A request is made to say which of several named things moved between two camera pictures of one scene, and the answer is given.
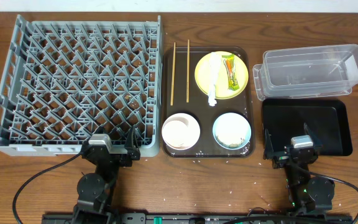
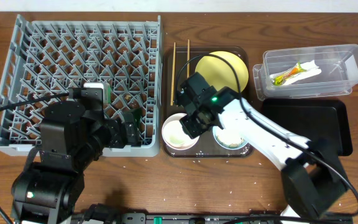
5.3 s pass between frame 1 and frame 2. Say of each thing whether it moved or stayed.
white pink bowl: stayed
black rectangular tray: stayed
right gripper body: moved
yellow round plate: stayed
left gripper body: moved
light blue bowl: stayed
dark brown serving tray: stayed
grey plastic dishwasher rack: stayed
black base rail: stayed
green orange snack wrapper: moved
